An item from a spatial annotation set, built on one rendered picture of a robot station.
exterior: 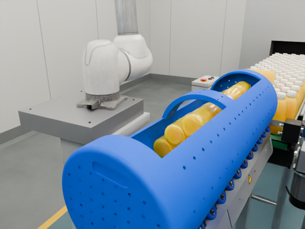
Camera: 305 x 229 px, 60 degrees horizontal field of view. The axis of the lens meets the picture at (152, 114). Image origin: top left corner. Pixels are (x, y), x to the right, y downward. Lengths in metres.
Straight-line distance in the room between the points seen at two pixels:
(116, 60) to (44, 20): 2.77
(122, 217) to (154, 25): 5.78
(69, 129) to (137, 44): 0.50
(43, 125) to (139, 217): 0.75
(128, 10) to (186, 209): 0.98
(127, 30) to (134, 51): 0.10
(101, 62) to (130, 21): 0.27
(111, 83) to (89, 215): 0.67
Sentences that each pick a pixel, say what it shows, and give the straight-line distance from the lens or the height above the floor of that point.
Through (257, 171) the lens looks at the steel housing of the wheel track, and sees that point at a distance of 1.16.
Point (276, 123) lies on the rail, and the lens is 1.40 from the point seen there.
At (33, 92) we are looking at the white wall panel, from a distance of 3.76.
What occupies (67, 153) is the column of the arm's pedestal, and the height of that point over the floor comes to 0.85.
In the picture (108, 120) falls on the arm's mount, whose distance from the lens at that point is 1.04.
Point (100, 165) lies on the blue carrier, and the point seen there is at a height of 1.20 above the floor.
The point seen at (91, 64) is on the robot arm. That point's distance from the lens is 1.13.
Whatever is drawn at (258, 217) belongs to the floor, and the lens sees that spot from 2.31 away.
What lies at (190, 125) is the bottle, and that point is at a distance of 0.75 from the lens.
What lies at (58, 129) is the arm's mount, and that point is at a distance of 1.09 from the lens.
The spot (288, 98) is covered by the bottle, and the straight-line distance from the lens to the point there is 1.45.
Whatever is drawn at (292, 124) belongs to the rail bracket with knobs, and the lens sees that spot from 1.32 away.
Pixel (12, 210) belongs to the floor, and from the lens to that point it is 2.50.
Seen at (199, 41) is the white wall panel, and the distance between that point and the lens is 5.79.
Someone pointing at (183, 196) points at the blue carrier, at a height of 1.16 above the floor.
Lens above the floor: 1.45
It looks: 21 degrees down
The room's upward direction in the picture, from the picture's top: straight up
